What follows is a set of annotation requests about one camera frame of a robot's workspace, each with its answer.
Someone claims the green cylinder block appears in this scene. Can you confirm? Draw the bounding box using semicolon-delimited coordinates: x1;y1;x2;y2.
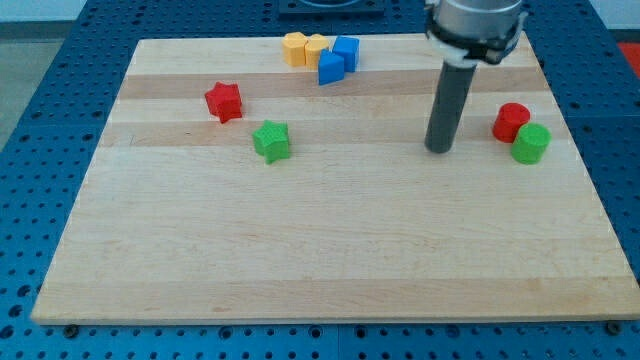
511;123;552;165

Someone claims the wooden board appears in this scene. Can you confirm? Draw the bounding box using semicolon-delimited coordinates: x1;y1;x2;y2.
31;34;639;325

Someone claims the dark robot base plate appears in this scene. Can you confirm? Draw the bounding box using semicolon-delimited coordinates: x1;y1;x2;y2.
277;0;385;19

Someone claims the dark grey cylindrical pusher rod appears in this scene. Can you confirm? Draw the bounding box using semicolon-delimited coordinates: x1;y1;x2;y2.
424;62;476;154

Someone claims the blue cube block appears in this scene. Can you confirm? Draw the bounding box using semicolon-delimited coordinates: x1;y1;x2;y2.
332;36;360;73

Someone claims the green star block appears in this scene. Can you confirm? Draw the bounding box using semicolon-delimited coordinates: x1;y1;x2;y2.
252;120;290;164

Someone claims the red cylinder block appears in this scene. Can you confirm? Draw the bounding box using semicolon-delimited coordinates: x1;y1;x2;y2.
492;103;531;143

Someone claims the yellow heart block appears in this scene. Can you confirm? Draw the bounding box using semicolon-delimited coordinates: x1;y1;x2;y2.
304;34;330;70

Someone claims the yellow hexagon block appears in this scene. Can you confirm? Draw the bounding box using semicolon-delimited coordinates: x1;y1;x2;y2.
281;32;308;67

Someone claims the blue pentagon block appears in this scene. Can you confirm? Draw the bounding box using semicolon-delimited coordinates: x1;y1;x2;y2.
318;49;345;85

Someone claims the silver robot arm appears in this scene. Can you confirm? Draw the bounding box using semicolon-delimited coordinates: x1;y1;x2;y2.
424;0;528;154

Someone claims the red star block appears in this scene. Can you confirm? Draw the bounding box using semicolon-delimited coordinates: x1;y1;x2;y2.
204;82;243;124

